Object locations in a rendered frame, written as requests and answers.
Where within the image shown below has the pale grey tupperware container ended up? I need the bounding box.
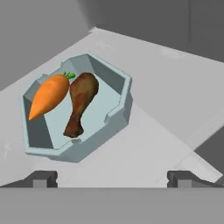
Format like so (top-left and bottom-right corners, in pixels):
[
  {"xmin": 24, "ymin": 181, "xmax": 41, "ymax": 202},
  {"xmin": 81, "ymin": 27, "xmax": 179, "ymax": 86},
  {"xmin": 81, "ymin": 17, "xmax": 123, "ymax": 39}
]
[{"xmin": 20, "ymin": 52, "xmax": 134, "ymax": 164}]

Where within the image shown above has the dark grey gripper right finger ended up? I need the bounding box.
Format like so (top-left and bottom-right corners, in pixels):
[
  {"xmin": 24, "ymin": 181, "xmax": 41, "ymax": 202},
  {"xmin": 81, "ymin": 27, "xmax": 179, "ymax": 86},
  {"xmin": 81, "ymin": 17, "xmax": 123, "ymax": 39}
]
[{"xmin": 166, "ymin": 170, "xmax": 224, "ymax": 189}]

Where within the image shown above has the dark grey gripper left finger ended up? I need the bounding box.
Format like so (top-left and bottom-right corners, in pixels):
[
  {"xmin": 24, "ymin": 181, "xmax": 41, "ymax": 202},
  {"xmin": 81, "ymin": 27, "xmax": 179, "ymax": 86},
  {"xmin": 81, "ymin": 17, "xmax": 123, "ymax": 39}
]
[{"xmin": 0, "ymin": 170, "xmax": 59, "ymax": 189}]

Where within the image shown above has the brown chicken drumstick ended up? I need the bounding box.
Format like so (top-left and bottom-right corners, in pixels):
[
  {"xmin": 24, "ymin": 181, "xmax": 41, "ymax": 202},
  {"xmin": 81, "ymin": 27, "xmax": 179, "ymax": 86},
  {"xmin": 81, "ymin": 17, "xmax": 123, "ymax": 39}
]
[{"xmin": 63, "ymin": 72, "xmax": 100, "ymax": 139}]

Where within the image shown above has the orange carrot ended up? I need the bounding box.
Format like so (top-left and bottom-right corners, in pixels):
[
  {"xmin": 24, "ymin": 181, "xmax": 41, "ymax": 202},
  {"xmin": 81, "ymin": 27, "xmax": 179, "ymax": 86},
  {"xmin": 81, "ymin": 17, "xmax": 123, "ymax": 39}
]
[{"xmin": 28, "ymin": 71, "xmax": 77, "ymax": 122}]

